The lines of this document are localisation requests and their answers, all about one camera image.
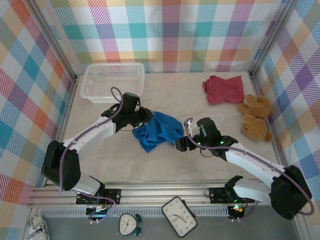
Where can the small green alarm clock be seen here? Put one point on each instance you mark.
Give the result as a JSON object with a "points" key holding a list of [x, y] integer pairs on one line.
{"points": [[127, 225]]}

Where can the wide aluminium base rail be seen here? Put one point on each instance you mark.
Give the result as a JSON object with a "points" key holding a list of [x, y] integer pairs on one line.
{"points": [[162, 192]]}

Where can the black square wall clock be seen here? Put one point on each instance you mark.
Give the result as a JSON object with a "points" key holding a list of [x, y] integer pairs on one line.
{"points": [[178, 217]]}

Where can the blue ribbed tank top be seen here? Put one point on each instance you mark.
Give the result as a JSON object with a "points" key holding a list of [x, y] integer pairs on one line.
{"points": [[157, 130]]}

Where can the aluminium side rail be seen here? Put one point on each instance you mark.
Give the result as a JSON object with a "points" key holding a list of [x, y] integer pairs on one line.
{"points": [[70, 96], [254, 85]]}

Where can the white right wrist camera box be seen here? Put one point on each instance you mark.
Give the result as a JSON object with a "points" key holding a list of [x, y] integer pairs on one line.
{"points": [[189, 127]]}

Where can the white plastic basket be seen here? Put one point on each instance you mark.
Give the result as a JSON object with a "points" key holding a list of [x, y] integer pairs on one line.
{"points": [[112, 80]]}

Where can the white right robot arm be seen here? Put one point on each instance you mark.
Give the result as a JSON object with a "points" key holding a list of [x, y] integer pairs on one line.
{"points": [[250, 162]]}

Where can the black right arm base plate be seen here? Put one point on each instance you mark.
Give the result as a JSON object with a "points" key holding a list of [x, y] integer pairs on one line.
{"points": [[216, 195]]}

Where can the aluminium frame post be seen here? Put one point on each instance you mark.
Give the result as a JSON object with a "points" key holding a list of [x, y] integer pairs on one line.
{"points": [[271, 37], [56, 42]]}

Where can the brown teddy bear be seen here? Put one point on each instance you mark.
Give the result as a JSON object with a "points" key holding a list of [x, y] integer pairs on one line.
{"points": [[255, 115]]}

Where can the printed newspaper bundle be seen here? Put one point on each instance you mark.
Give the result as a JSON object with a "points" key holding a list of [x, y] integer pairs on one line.
{"points": [[36, 225]]}

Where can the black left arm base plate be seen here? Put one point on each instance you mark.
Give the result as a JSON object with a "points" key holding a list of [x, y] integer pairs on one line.
{"points": [[118, 193]]}

